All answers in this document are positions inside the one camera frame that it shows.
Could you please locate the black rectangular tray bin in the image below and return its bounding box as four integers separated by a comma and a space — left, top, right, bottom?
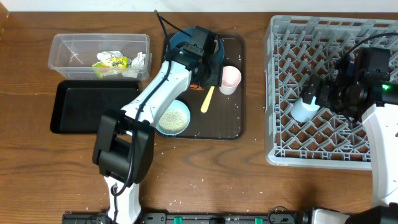
50, 80, 139, 134

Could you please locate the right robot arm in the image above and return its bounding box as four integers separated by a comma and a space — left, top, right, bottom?
292, 47, 397, 223

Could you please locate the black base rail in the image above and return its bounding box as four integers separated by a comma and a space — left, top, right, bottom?
62, 212, 311, 224

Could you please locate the light blue plastic cup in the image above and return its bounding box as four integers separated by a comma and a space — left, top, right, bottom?
290, 96, 320, 123

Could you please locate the white tissue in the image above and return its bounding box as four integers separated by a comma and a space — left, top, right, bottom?
97, 51, 146, 78

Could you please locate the grey dishwasher rack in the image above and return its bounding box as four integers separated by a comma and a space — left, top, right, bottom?
264, 16, 397, 170

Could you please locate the yellow plastic spoon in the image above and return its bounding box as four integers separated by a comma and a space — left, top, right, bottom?
200, 86, 215, 113

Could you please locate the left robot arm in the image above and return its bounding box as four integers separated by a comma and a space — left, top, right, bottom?
92, 26, 224, 223

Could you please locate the yellow green snack wrapper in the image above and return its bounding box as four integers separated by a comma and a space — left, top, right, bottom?
92, 57, 131, 78

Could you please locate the pink plastic cup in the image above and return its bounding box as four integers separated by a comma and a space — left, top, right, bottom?
219, 66, 242, 95

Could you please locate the orange carrot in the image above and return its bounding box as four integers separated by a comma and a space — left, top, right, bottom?
189, 84, 204, 91

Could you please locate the light blue rice bowl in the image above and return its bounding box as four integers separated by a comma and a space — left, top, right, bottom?
156, 100, 191, 136

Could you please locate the dark brown serving tray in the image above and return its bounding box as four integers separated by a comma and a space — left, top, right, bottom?
176, 34, 246, 140

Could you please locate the dark blue plate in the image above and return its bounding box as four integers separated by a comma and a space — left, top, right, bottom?
170, 27, 225, 63

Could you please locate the clear plastic waste bin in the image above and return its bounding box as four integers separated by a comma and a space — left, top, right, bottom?
48, 34, 152, 80

